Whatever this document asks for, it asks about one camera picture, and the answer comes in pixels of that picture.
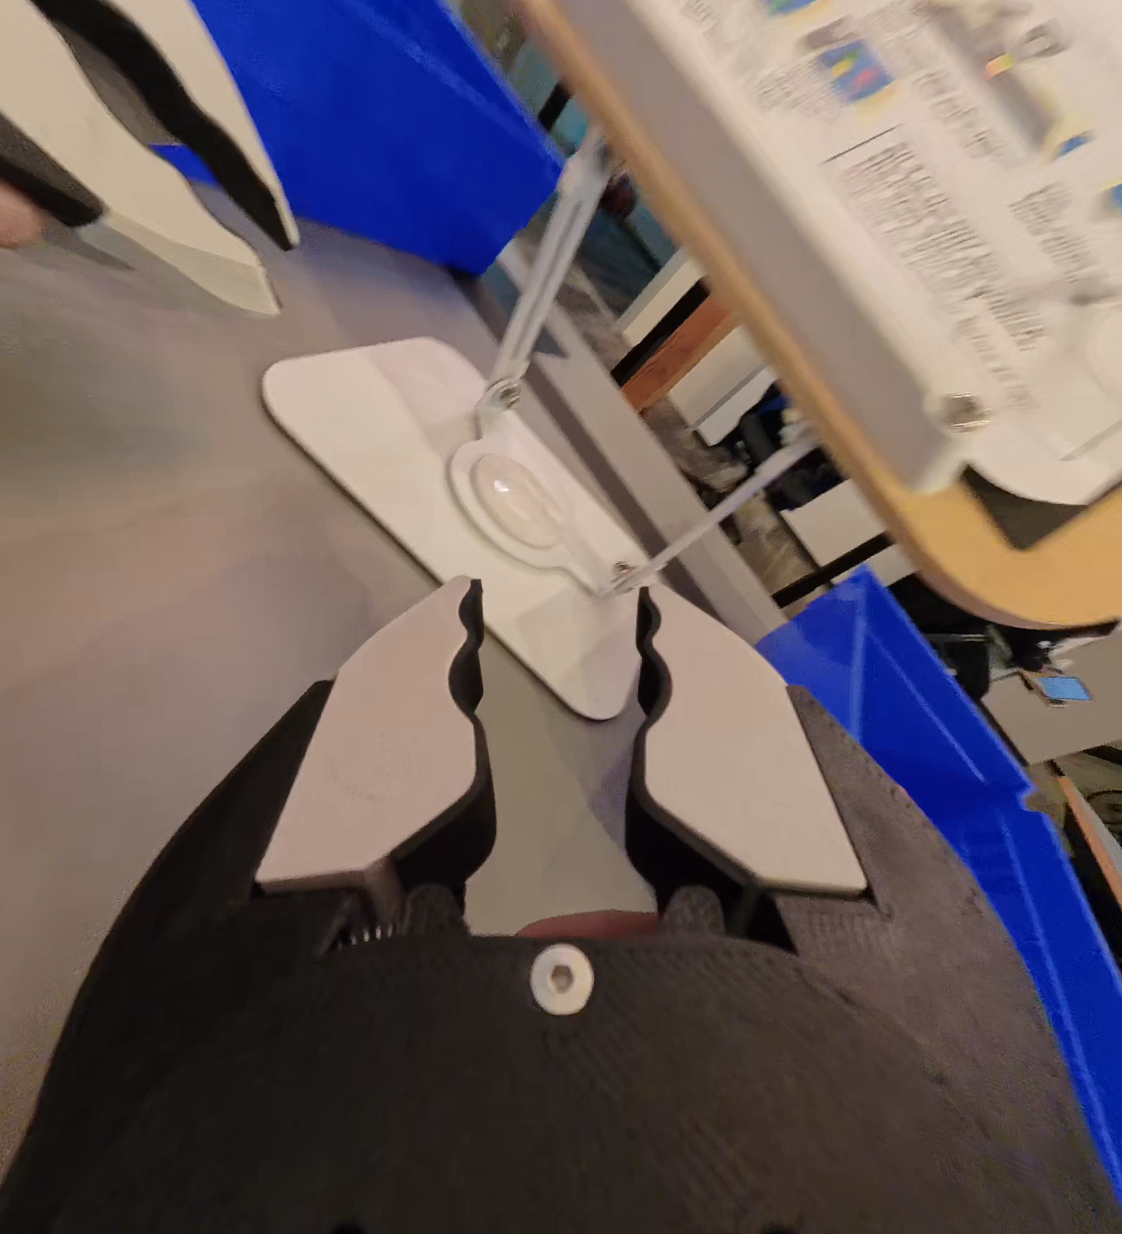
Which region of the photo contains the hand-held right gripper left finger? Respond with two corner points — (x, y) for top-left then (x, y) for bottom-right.
(255, 577), (498, 924)

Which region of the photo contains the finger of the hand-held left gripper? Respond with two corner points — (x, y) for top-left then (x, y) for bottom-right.
(0, 0), (283, 319)
(36, 0), (301, 254)

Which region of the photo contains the white stand with wooden board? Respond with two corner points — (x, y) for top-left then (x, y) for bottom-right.
(263, 0), (1122, 722)

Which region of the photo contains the blue plastic bin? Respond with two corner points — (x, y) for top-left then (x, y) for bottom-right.
(757, 566), (1122, 1234)
(149, 0), (564, 277)

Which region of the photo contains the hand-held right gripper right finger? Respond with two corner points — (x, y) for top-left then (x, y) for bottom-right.
(626, 584), (869, 935)

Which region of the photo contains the grey desk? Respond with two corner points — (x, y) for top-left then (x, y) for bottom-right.
(0, 127), (787, 1234)

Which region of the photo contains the wooden post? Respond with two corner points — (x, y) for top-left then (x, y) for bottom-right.
(622, 293), (739, 413)

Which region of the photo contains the printed instruction sheet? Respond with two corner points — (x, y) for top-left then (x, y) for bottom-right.
(640, 0), (1122, 506)

